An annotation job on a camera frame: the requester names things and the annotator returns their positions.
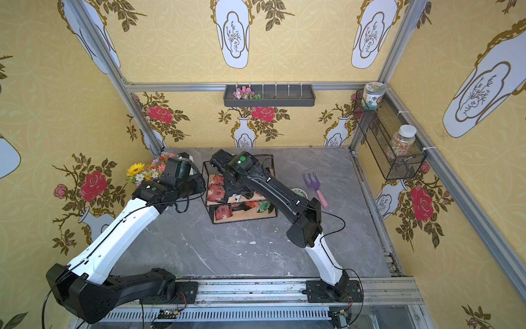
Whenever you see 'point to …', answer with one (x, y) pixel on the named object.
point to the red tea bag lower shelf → (223, 212)
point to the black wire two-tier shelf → (243, 208)
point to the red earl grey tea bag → (216, 192)
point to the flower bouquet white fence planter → (138, 173)
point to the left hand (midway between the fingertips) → (195, 180)
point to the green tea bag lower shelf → (263, 205)
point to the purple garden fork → (316, 183)
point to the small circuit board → (167, 313)
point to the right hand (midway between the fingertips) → (242, 184)
